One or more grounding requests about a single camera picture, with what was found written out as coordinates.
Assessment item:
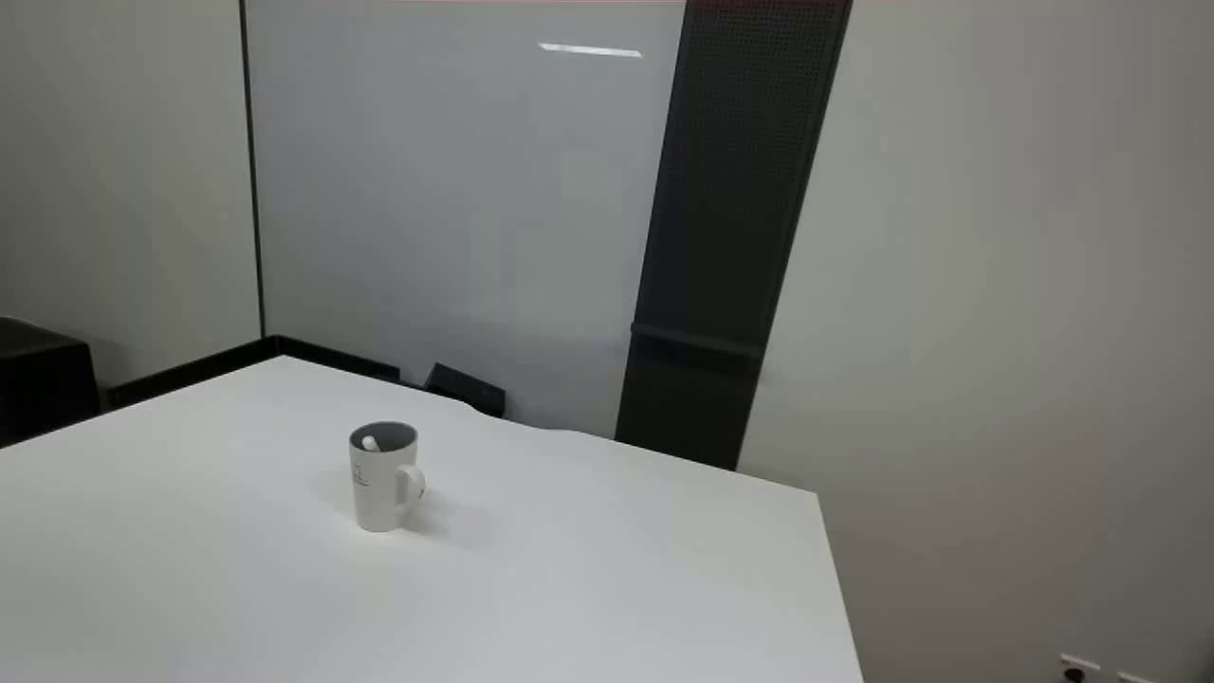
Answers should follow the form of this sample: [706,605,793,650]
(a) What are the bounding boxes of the small black chair back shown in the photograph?
[421,359,512,423]

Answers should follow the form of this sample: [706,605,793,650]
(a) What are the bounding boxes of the black box shaped furniture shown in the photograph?
[0,314,105,447]

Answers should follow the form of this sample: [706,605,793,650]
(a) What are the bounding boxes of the frosted glass wall panel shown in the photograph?
[240,0,692,440]

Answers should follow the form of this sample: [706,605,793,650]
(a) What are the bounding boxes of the white ceramic mug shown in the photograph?
[344,416,429,535]

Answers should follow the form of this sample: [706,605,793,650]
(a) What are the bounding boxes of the dark vertical wall pillar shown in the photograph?
[611,0,859,474]

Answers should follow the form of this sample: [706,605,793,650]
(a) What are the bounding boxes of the white paper table cover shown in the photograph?
[0,352,870,683]

